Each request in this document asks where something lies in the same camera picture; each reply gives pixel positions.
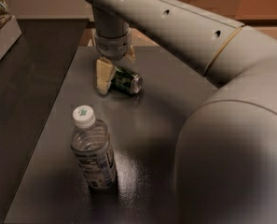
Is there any clear plastic water bottle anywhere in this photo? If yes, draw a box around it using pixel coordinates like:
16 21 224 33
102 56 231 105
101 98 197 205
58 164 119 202
71 105 117 190

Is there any green soda can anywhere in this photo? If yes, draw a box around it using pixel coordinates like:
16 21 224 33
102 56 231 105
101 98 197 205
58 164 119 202
111 66 143 95

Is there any dark side counter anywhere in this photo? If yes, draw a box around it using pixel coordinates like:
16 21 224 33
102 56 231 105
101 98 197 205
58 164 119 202
0 19 88 224

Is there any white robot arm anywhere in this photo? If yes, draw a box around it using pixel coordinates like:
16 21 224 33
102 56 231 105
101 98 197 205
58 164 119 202
85 0 277 224

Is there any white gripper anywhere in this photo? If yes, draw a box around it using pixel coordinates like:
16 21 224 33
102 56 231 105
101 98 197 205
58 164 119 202
94 29 135 95

